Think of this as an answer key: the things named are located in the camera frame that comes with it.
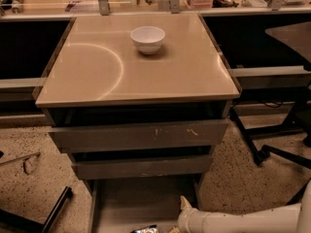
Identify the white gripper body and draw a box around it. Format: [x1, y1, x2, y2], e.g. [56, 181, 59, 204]
[177, 209, 201, 233]

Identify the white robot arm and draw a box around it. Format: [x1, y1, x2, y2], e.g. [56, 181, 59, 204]
[177, 182, 311, 233]

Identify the middle grey drawer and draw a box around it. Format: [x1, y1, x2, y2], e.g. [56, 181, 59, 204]
[72, 154, 212, 180]

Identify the grey drawer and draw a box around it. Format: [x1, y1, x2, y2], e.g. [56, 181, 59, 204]
[72, 154, 212, 180]
[87, 175, 201, 233]
[50, 119, 228, 153]

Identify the bottom grey drawer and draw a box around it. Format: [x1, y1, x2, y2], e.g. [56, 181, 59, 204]
[87, 175, 201, 233]

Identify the grey drawer cabinet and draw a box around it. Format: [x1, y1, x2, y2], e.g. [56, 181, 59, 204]
[32, 13, 243, 233]

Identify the top grey drawer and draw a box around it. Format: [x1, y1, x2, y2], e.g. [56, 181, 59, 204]
[50, 119, 228, 153]

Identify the black metal stand leg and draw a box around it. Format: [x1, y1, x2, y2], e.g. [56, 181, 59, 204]
[0, 185, 74, 233]

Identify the white ceramic bowl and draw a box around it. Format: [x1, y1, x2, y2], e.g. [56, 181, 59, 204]
[130, 26, 165, 54]

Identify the black table leg frame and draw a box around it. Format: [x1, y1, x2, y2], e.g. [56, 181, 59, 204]
[229, 109, 302, 162]

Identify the grey cable on floor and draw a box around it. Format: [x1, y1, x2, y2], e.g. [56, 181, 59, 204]
[0, 150, 42, 176]

